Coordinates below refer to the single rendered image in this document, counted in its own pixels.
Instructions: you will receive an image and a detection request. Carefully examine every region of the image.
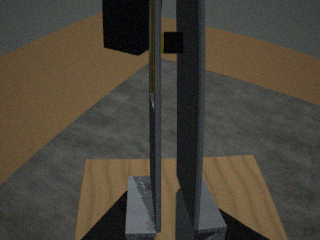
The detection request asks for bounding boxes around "wooden board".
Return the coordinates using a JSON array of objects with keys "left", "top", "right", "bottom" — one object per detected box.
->
[{"left": 73, "top": 155, "right": 288, "bottom": 240}]

